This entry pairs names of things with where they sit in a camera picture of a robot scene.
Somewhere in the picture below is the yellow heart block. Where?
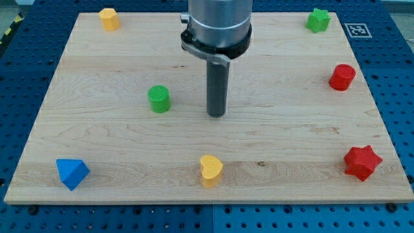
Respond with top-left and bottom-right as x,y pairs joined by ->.
200,155 -> 223,188

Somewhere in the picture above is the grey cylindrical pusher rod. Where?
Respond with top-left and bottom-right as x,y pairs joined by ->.
206,61 -> 229,118

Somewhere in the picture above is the green cylinder block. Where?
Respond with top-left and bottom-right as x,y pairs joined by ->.
147,85 -> 171,113

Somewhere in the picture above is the wooden board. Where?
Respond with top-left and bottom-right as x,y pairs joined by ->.
5,12 -> 413,205

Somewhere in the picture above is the red cylinder block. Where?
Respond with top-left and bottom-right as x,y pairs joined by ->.
329,64 -> 356,91

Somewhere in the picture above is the blue triangle block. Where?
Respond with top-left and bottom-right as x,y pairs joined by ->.
56,159 -> 90,191

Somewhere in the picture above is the green star block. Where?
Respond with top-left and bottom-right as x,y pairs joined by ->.
305,8 -> 331,33

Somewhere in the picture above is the red star block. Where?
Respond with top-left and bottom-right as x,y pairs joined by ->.
343,145 -> 383,182

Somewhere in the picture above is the white fiducial marker tag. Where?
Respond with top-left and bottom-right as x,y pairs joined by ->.
344,23 -> 372,38

